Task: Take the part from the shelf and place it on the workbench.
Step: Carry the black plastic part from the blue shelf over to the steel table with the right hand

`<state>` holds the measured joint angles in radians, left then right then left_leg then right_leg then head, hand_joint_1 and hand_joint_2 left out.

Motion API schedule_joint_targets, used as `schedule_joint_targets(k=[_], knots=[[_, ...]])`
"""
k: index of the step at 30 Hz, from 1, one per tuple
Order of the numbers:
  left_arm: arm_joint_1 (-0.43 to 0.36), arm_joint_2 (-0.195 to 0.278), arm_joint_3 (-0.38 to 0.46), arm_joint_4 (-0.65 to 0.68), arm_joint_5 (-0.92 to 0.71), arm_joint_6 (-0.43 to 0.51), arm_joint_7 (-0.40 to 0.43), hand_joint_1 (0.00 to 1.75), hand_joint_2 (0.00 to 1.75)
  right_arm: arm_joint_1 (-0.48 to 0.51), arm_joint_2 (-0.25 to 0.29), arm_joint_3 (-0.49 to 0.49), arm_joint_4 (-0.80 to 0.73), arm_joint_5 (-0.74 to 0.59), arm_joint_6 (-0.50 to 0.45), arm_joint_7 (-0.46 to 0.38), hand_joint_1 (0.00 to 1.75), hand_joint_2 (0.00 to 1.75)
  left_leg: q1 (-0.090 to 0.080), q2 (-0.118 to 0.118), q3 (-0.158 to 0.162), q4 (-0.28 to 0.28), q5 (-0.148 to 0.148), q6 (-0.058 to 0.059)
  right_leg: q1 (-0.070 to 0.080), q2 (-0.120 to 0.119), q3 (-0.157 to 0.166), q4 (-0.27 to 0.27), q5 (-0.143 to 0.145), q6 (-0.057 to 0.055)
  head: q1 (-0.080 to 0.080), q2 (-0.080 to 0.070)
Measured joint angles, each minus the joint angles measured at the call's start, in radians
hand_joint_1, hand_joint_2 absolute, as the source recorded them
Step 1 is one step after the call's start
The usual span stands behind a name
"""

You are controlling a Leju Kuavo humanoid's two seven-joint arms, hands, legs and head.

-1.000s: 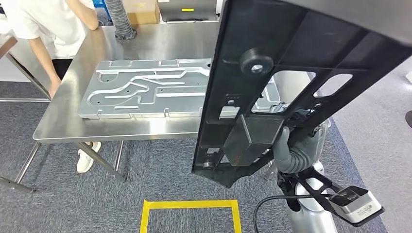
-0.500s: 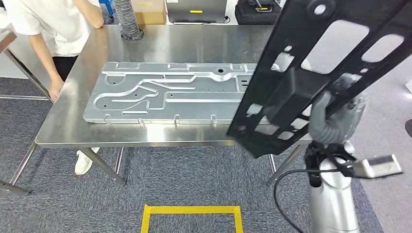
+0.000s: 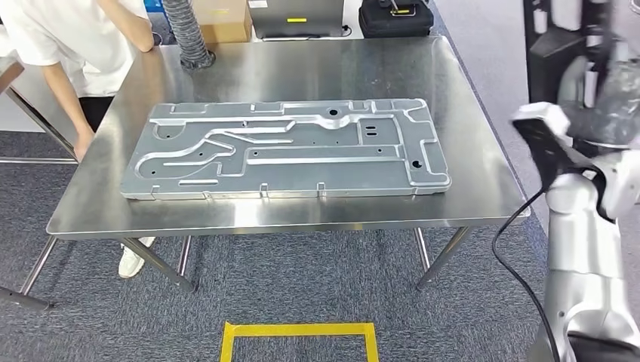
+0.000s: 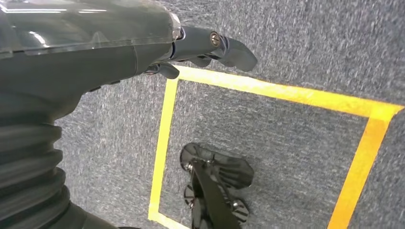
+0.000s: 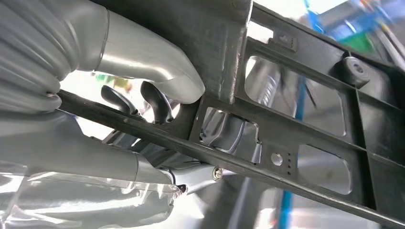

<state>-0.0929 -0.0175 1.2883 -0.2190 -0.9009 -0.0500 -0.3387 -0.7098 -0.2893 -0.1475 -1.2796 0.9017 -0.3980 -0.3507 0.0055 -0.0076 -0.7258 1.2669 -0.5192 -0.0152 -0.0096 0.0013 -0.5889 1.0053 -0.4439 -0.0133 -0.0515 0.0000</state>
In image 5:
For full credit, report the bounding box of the clear plastic film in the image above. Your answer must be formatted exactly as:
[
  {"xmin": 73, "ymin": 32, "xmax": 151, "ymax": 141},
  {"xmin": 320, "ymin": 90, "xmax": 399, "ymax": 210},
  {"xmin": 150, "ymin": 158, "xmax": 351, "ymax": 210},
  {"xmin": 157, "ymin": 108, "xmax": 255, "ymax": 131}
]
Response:
[{"xmin": 0, "ymin": 161, "xmax": 184, "ymax": 229}]

